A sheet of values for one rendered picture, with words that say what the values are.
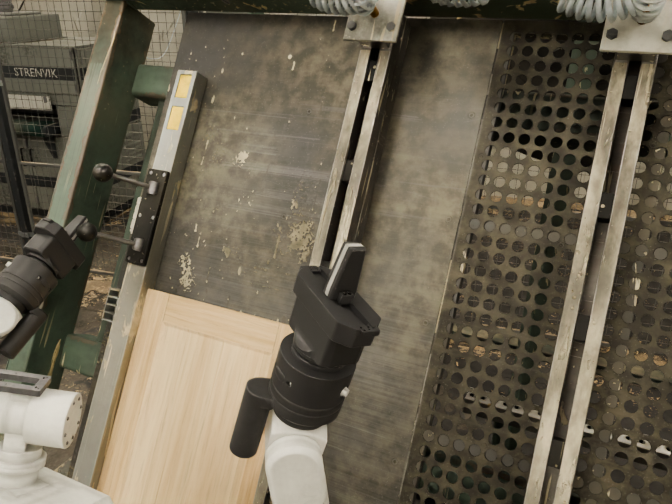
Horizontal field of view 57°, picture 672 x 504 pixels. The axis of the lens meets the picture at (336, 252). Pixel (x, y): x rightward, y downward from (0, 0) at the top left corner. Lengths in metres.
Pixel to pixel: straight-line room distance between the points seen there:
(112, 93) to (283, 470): 1.04
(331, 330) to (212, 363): 0.63
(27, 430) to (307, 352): 0.34
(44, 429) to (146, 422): 0.53
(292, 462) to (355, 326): 0.19
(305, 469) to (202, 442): 0.54
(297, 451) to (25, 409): 0.32
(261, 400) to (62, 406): 0.24
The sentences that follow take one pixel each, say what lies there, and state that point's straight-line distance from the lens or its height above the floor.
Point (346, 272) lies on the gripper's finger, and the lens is 0.63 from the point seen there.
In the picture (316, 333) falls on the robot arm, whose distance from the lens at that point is 0.65.
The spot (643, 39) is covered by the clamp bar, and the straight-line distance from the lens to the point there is 1.04.
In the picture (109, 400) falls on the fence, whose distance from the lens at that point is 1.35.
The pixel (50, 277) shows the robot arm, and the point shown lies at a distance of 1.24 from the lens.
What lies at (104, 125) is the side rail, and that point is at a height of 1.59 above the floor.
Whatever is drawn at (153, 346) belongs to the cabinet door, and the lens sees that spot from 1.31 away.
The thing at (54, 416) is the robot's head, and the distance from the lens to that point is 0.81.
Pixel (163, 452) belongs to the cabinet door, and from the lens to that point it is 1.30.
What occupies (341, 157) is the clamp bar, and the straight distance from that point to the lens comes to 1.10.
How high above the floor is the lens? 1.89
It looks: 24 degrees down
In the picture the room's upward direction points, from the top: straight up
